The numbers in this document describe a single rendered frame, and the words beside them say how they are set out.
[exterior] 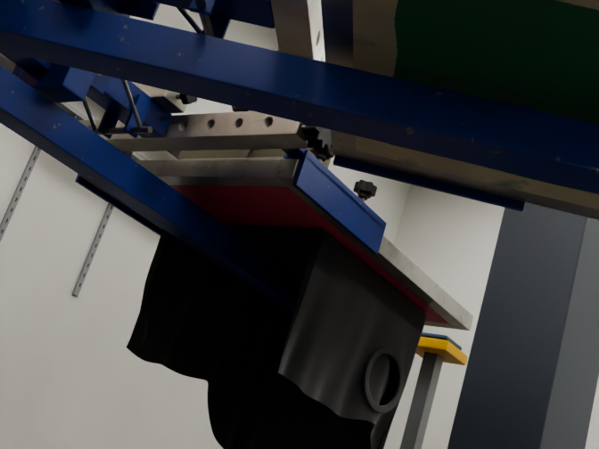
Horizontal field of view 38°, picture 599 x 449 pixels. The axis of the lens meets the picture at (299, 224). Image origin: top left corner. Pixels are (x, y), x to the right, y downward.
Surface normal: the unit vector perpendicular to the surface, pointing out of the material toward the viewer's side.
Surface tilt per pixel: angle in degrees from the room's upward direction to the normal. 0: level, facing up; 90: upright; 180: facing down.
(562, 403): 90
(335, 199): 90
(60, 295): 90
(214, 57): 90
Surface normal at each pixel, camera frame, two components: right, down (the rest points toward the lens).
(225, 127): -0.54, -0.43
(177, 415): 0.79, 0.04
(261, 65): -0.07, -0.35
